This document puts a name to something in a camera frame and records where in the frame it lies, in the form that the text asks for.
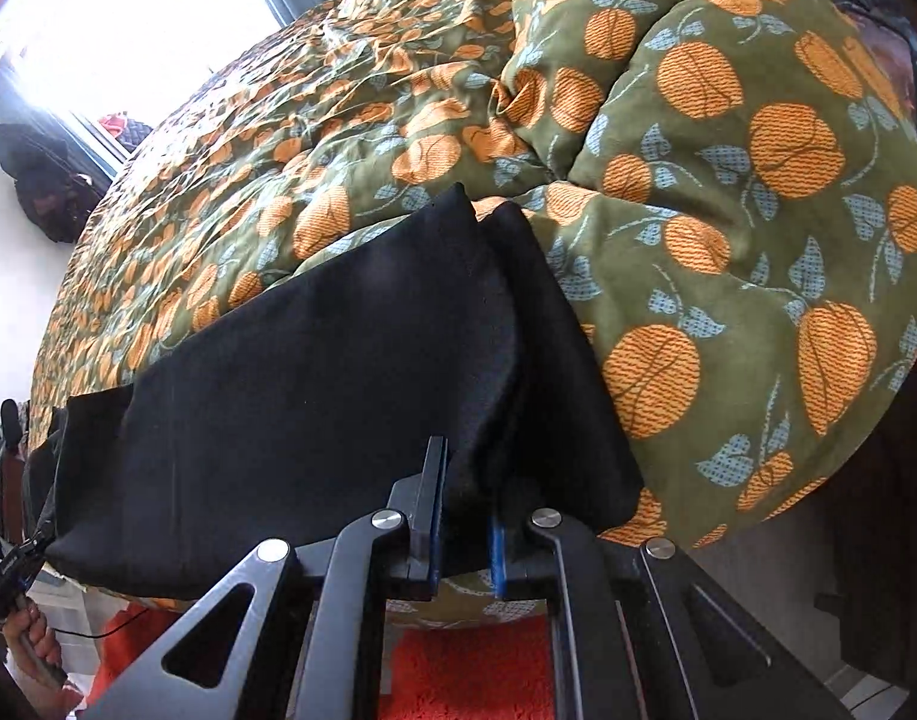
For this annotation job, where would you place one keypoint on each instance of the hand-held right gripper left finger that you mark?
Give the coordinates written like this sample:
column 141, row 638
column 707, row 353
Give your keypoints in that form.
column 432, row 510

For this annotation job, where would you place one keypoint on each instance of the orange fleece robe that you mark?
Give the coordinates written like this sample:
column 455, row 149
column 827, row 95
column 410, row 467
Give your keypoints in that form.
column 466, row 667

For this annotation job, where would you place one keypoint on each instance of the green orange floral duvet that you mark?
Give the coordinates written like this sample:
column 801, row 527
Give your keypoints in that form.
column 728, row 240

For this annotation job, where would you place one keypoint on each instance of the person's left hand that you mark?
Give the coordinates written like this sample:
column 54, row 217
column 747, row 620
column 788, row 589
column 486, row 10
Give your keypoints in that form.
column 42, row 649

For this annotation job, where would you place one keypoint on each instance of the dark hanging coats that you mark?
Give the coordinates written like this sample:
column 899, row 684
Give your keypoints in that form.
column 46, row 180

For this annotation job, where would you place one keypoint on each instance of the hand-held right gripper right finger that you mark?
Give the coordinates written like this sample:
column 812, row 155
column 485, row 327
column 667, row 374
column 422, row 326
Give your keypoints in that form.
column 497, row 555

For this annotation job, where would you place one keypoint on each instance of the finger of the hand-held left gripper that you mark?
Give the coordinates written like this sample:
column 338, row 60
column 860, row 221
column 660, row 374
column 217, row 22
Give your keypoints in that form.
column 37, row 547

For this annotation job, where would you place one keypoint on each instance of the red and dark hanging clothes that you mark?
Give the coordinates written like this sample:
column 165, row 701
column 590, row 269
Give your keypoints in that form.
column 125, row 131

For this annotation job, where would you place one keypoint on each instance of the black pants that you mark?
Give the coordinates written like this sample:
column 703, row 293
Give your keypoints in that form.
column 278, row 427

